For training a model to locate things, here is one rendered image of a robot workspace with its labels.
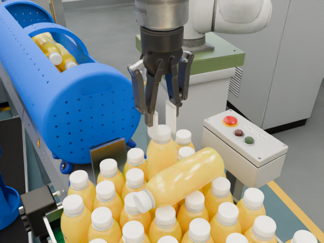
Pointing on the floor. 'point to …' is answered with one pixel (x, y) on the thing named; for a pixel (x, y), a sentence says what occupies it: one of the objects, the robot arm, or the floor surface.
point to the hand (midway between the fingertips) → (162, 121)
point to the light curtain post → (58, 12)
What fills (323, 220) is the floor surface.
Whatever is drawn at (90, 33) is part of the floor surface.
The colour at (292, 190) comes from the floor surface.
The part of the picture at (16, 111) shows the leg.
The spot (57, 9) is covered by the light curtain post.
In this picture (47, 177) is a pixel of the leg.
